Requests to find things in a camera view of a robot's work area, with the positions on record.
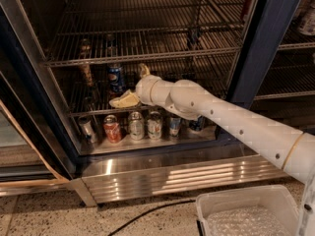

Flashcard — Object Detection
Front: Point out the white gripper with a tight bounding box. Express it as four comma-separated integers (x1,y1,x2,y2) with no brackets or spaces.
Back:
109,63,161,108

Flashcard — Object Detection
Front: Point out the blue pepsi can shelf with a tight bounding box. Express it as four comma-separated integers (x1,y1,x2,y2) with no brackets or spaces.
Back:
107,64,126,93
189,116,206,132

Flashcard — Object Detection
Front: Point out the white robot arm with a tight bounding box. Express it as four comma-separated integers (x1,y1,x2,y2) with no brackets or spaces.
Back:
109,64,315,236

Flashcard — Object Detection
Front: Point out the white green can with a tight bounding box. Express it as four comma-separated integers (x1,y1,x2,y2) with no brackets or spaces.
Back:
128,111,145,141

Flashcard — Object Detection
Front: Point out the white can with orange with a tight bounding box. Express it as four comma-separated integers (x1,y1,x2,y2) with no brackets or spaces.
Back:
147,111,162,140

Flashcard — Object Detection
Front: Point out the red soda can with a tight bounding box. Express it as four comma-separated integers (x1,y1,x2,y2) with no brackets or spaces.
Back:
103,115,122,144

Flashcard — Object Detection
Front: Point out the silver blue can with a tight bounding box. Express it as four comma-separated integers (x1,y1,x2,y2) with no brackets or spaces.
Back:
169,115,181,137

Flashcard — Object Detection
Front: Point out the silver can bottom left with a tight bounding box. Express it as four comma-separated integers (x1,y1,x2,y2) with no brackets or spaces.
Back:
78,116,97,144

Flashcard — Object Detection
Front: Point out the stainless steel fridge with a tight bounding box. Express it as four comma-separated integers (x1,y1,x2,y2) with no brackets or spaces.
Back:
0,0,314,206

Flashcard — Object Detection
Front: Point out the blue pepsi can bottom shelf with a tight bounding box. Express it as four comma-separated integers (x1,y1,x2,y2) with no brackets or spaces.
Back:
189,116,206,132

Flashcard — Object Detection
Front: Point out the open glass fridge door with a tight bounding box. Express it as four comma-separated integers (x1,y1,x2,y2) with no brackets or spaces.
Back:
0,11,76,197

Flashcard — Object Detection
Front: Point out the translucent plastic bin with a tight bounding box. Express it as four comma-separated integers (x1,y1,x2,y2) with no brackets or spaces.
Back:
196,185,298,236

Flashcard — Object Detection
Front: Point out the middle wire fridge shelf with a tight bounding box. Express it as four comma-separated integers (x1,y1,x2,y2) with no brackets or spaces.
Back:
67,54,235,118

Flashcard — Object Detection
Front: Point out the wire fridge shelf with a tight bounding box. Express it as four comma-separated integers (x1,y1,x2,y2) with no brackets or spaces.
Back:
67,54,235,118
46,0,245,67

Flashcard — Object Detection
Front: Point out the upper wire fridge shelf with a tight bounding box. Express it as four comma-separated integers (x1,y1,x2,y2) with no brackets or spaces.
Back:
46,0,245,67

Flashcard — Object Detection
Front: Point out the black floor cable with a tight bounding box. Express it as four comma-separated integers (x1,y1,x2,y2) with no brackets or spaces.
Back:
107,198,197,236

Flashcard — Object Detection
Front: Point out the right compartment wire shelf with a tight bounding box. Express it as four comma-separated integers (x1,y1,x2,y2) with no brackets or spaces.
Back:
254,17,315,101

